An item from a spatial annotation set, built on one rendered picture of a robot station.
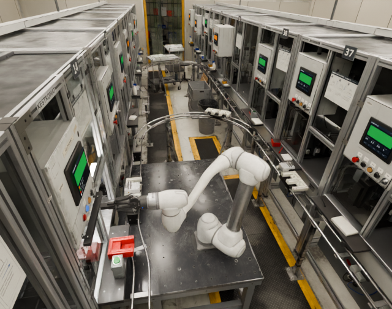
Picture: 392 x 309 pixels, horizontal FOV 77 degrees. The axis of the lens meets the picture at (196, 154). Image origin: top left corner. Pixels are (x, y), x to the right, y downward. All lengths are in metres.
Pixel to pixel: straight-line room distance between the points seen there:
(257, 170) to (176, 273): 0.95
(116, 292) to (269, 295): 1.53
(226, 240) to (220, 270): 0.25
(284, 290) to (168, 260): 1.25
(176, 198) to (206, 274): 0.80
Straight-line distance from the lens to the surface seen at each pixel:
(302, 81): 2.54
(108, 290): 1.68
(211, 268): 1.96
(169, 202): 1.28
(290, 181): 2.47
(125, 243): 1.82
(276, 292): 2.74
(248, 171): 1.54
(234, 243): 1.80
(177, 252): 2.03
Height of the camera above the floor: 2.34
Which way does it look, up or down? 34 degrees down
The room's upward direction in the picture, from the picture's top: 1 degrees clockwise
